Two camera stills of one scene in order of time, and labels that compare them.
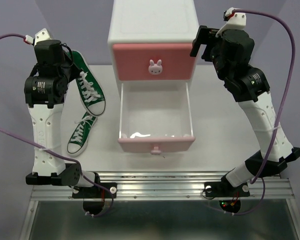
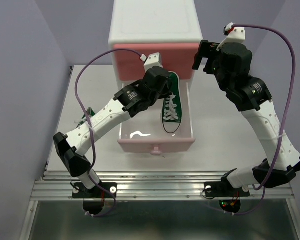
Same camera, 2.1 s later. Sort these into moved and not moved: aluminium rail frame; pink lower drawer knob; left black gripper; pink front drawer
Moved: left black gripper
Not moved: pink lower drawer knob; pink front drawer; aluminium rail frame
